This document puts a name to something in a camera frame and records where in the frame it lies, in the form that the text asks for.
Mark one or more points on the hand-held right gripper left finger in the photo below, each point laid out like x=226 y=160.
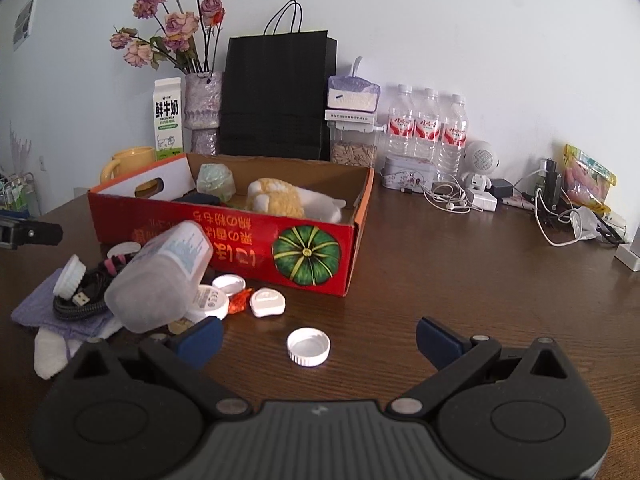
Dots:
x=200 y=342

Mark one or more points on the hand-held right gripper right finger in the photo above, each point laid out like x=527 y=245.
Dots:
x=440 y=342

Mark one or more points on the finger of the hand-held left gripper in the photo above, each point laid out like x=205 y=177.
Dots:
x=35 y=234

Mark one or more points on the white ribbed bottle cap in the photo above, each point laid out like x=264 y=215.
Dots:
x=69 y=275
x=308 y=346

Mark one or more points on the orange candy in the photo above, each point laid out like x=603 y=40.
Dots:
x=239 y=302

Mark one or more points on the white round cap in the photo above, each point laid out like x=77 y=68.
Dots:
x=229 y=284

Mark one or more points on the bluish purple cloth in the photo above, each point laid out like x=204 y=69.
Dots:
x=35 y=310

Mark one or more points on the white rounded square lid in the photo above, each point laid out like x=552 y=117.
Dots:
x=267 y=301

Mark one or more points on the translucent plastic bottle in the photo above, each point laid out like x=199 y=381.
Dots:
x=150 y=280

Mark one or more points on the white round lid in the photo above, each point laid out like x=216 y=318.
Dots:
x=122 y=249

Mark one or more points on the red cardboard box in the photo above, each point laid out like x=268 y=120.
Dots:
x=240 y=255

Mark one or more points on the white cloth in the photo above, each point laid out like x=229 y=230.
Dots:
x=50 y=355

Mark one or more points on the desk organizer rack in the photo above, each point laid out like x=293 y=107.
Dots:
x=17 y=195

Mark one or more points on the dried white twigs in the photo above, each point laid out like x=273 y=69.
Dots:
x=19 y=147

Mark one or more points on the yellow mug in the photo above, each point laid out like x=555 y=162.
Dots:
x=130 y=160

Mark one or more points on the dark blue pouch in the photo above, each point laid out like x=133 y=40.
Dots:
x=197 y=198

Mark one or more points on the white charger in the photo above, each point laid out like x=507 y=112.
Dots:
x=482 y=201

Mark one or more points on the yellow and white plush toy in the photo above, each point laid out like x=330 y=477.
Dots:
x=272 y=197

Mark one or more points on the black power adapter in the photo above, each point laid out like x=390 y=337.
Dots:
x=501 y=188

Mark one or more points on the white patterned tin box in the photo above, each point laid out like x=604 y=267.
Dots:
x=407 y=175

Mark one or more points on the white milk carton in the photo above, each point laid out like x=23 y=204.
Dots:
x=167 y=120

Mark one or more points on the small green spray bottle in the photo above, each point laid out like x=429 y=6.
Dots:
x=540 y=182

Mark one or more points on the crumpled white plastic bag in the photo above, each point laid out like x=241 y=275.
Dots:
x=585 y=221

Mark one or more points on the white robot speaker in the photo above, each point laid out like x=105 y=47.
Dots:
x=482 y=157

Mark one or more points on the black desk holder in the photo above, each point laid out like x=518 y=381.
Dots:
x=554 y=185

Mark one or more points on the water bottle red label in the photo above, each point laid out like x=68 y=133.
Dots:
x=453 y=135
x=427 y=130
x=401 y=127

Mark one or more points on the clear seed container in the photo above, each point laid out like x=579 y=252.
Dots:
x=352 y=152

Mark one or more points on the purple textured vase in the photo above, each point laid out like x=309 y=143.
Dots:
x=202 y=105

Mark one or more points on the yellow snack bag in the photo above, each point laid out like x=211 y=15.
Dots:
x=585 y=180

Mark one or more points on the white printed flat box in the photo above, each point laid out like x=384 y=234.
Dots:
x=350 y=115

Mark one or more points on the dried pink roses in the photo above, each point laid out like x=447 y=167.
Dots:
x=177 y=25

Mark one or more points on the black paper bag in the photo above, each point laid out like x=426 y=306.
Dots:
x=275 y=100

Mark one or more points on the purple tissue pack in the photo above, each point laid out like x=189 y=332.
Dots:
x=350 y=92

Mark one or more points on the wall poster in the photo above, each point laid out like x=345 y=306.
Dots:
x=25 y=20

